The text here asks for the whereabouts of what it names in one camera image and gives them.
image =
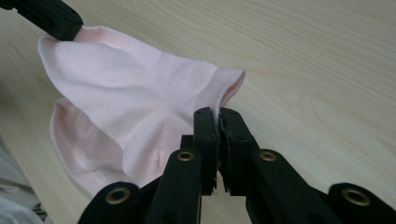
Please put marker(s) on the white cloth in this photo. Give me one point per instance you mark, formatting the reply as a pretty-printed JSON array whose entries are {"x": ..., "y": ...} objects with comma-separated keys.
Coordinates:
[{"x": 12, "y": 199}]

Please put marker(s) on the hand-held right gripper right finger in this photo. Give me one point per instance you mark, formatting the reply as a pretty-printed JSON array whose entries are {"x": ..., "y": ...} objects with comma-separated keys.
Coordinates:
[{"x": 236, "y": 137}]

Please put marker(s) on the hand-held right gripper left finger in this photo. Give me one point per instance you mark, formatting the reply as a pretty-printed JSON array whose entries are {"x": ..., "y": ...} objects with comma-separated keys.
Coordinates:
[{"x": 204, "y": 137}]

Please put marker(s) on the pink cloth garment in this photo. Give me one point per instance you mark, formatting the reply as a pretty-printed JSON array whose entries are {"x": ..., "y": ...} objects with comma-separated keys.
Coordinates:
[{"x": 130, "y": 102}]

